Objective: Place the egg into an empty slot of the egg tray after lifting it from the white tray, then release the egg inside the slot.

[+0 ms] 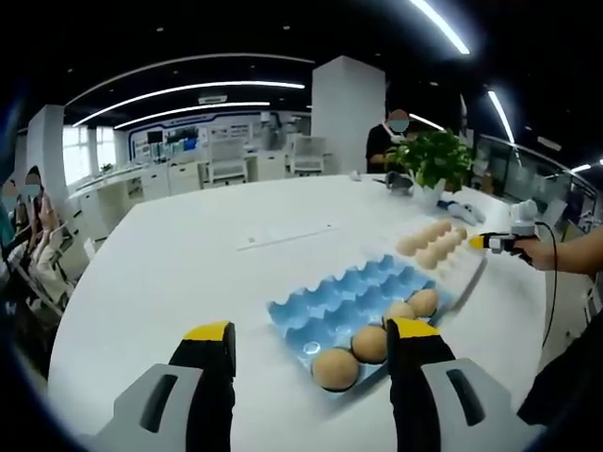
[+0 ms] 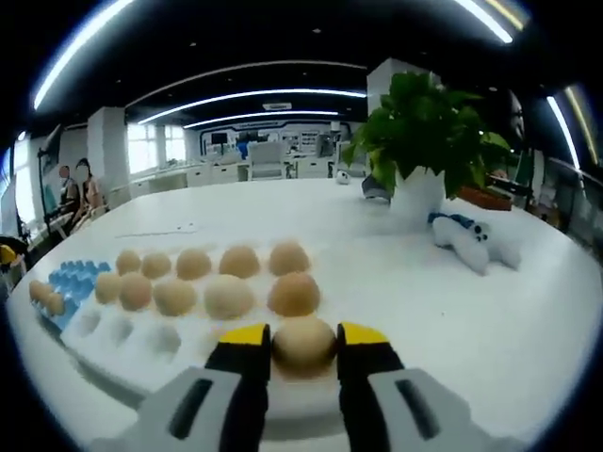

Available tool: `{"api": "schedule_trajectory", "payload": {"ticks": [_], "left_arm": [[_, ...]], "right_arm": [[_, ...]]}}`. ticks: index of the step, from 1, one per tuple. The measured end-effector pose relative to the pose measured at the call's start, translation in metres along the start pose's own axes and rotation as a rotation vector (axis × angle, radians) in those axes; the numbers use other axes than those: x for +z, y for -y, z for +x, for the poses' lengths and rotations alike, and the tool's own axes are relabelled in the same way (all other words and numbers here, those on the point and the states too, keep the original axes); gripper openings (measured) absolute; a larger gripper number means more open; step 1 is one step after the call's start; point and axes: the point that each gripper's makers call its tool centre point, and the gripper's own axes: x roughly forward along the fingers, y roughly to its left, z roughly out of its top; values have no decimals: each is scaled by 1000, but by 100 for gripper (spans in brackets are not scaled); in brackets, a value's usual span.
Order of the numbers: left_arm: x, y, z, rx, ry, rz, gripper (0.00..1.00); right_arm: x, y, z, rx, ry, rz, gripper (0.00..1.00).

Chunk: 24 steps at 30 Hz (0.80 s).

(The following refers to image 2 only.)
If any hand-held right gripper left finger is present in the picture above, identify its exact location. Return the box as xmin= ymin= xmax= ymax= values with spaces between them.
xmin=89 ymin=322 xmax=273 ymax=452

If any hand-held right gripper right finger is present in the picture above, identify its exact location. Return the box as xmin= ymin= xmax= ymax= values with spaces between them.
xmin=335 ymin=321 xmax=522 ymax=452

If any blue egg tray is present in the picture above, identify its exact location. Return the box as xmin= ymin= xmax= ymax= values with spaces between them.
xmin=28 ymin=259 xmax=112 ymax=333

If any group of brown eggs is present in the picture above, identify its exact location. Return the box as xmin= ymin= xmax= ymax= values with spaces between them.
xmin=93 ymin=238 xmax=322 ymax=321

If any white foam egg holder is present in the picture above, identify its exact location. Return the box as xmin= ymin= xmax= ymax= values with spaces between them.
xmin=60 ymin=237 xmax=348 ymax=420

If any black studio light stand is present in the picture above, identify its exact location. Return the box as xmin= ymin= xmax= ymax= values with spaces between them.
xmin=36 ymin=122 xmax=65 ymax=236

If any large curved ceiling light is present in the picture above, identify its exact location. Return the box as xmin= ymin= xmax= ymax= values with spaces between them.
xmin=31 ymin=0 xmax=515 ymax=110

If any white plush toy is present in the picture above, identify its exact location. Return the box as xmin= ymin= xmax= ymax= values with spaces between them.
xmin=427 ymin=212 xmax=523 ymax=277

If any white low cabinet row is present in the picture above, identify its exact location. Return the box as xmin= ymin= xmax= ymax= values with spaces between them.
xmin=129 ymin=159 xmax=251 ymax=199

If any brown rectangular planter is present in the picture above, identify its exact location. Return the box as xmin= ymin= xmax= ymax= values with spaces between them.
xmin=459 ymin=184 xmax=513 ymax=212

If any white mesh office chair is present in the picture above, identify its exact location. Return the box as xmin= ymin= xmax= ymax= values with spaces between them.
xmin=248 ymin=140 xmax=286 ymax=182

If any green potted plant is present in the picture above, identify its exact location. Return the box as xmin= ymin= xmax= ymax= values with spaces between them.
xmin=341 ymin=71 xmax=513 ymax=222

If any short curved ceiling light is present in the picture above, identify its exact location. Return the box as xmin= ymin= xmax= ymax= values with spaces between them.
xmin=183 ymin=110 xmax=339 ymax=129

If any long curved ceiling light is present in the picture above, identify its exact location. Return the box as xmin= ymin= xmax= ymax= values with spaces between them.
xmin=138 ymin=88 xmax=367 ymax=124

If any straight ceiling light strip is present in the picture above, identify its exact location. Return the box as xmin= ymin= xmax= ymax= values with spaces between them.
xmin=546 ymin=96 xmax=581 ymax=169

